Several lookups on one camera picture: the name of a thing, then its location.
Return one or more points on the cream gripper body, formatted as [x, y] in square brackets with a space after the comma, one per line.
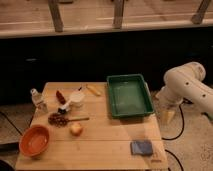
[167, 113]

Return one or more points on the green plastic tray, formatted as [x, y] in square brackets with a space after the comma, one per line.
[129, 96]

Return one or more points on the blue sponge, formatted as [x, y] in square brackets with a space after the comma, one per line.
[143, 147]

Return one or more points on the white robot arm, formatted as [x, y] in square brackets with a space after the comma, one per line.
[185, 82]

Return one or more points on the yellow banana toy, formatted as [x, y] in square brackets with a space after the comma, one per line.
[93, 90]

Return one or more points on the white cup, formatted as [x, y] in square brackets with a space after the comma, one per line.
[77, 98]

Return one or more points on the small yellow apple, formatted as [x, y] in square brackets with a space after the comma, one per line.
[76, 129]

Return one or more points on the wooden table leg right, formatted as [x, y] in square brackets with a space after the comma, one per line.
[197, 18]

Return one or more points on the wooden table leg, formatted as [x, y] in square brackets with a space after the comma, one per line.
[118, 13]
[197, 18]
[55, 14]

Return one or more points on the red sausage toy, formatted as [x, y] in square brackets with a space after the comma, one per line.
[60, 97]

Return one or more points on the wooden spoon with brown bits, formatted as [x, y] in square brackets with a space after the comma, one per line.
[59, 120]

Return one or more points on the wooden table leg middle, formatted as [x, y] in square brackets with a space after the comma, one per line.
[118, 13]

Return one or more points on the clear spray bottle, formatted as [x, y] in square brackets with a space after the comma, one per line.
[38, 100]

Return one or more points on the orange bowl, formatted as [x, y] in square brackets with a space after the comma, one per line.
[34, 141]

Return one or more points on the wooden table leg left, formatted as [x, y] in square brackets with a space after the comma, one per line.
[55, 14]

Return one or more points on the white handled brush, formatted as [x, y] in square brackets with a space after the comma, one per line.
[67, 106]

